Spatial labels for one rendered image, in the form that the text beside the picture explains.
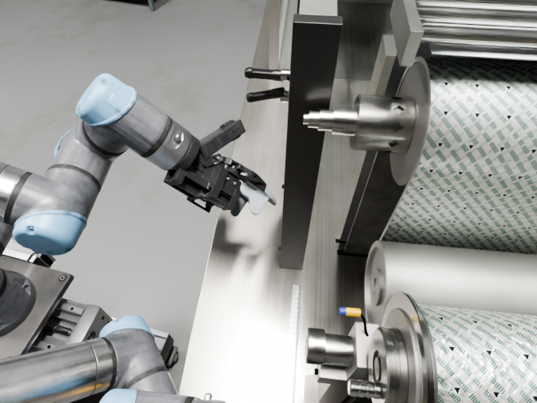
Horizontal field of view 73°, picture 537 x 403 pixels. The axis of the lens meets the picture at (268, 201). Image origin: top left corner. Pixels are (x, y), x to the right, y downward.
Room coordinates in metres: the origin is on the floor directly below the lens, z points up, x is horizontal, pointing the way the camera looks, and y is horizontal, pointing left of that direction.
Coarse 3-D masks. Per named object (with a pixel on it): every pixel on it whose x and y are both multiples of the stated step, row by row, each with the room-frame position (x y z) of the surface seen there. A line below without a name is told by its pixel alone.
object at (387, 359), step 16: (384, 336) 0.10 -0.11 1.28; (400, 336) 0.10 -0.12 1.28; (384, 352) 0.09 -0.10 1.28; (400, 352) 0.09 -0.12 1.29; (368, 368) 0.09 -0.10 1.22; (384, 368) 0.08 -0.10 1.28; (400, 368) 0.07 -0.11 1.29; (384, 384) 0.06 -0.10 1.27; (400, 384) 0.06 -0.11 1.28; (384, 400) 0.05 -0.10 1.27; (400, 400) 0.05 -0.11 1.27
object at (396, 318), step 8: (392, 312) 0.13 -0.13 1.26; (400, 312) 0.12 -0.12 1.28; (392, 320) 0.13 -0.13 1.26; (400, 320) 0.12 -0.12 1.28; (408, 320) 0.11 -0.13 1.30; (392, 328) 0.12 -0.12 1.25; (400, 328) 0.11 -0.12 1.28; (408, 328) 0.10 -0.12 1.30; (408, 336) 0.10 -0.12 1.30; (408, 344) 0.09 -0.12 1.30; (408, 352) 0.09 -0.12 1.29; (416, 352) 0.08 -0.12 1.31; (408, 360) 0.08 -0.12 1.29; (416, 360) 0.08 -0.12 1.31; (432, 360) 0.08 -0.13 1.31; (416, 368) 0.07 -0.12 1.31; (416, 376) 0.06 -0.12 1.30; (416, 384) 0.06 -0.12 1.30; (408, 392) 0.06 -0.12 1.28; (416, 392) 0.05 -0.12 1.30; (408, 400) 0.05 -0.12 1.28; (416, 400) 0.05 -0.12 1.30
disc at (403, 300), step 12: (396, 300) 0.14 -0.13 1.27; (408, 300) 0.13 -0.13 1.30; (384, 312) 0.15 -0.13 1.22; (408, 312) 0.12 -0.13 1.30; (420, 312) 0.11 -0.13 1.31; (420, 324) 0.10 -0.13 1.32; (420, 336) 0.09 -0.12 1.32; (420, 348) 0.08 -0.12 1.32; (420, 360) 0.07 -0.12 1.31; (420, 372) 0.07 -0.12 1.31; (432, 372) 0.06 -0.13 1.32; (420, 384) 0.06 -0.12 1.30; (432, 384) 0.06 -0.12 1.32; (420, 396) 0.05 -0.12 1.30; (432, 396) 0.05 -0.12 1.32
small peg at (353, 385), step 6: (348, 384) 0.07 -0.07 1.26; (354, 384) 0.07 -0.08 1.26; (360, 384) 0.07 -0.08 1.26; (366, 384) 0.07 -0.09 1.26; (372, 384) 0.07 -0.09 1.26; (378, 384) 0.07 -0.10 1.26; (348, 390) 0.06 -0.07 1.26; (354, 390) 0.06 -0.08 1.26; (360, 390) 0.06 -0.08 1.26; (366, 390) 0.06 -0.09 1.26; (372, 390) 0.06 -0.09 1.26; (378, 390) 0.06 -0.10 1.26; (354, 396) 0.06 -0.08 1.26; (360, 396) 0.06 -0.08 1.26; (366, 396) 0.06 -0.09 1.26; (372, 396) 0.06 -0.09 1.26; (378, 396) 0.06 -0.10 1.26
